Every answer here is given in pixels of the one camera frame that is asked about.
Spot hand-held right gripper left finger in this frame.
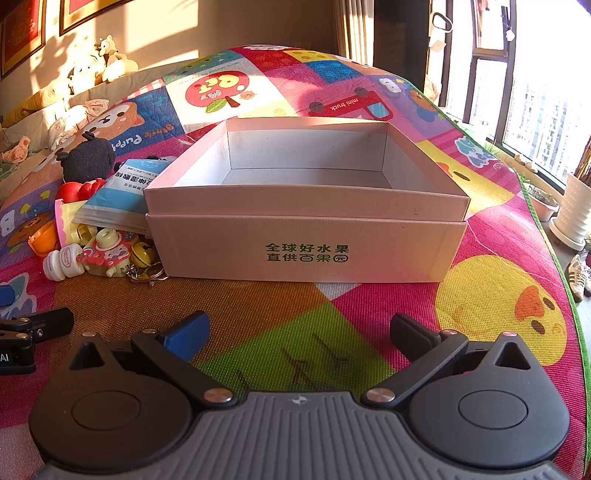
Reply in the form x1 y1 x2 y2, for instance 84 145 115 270
69 311 234 409

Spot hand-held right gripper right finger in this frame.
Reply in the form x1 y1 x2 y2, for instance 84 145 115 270
362 313 532 409

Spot small white jar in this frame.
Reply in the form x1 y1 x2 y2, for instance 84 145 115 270
43 244 84 281

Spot orange plastic toy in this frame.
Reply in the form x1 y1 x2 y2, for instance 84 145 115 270
28 220 61 257

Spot metal keyring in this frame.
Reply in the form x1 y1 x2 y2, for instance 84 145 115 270
126 262 170 285

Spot gold bell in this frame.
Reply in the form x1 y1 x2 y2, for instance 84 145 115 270
130 242 154 268

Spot pink cartoon figure toy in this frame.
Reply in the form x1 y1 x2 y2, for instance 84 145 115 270
76 228 139 278

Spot pink and yellow toy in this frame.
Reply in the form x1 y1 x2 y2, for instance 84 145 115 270
54 198 89 246

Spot red plastic toy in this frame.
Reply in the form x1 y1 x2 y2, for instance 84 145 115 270
55 179 107 204

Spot blue and white packet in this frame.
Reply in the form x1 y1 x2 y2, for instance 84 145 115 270
74 158 174 236

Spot white cardboard box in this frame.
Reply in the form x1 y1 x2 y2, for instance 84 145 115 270
143 116 472 283

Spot colourful cartoon play mat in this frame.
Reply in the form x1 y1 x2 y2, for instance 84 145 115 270
0 44 587 430

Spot black plush toy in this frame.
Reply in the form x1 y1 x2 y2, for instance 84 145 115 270
56 136 117 184

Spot white shoes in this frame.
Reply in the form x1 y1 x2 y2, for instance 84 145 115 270
566 254 591 304

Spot small planter with plant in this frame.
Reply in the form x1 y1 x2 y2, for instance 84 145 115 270
526 185 560 223

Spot crumpled light clothes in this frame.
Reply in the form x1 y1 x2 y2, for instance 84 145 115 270
47 98 110 149

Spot beige sofa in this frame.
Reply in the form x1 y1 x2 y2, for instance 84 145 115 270
0 60 197 201

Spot tall white plant pot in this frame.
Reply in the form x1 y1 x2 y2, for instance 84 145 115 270
549 172 591 251

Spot white plush toy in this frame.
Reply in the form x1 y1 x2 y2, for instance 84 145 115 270
68 54 108 96

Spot brown bear plush toy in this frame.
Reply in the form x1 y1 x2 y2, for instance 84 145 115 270
95 34 139 84

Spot large red framed picture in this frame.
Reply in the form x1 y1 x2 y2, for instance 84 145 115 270
0 0 48 78

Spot small red framed picture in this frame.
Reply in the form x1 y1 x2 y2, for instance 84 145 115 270
59 0 136 36

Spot beige curtain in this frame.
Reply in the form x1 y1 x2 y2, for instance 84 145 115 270
332 0 376 66

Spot window frame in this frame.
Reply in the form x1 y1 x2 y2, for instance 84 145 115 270
429 0 591 185

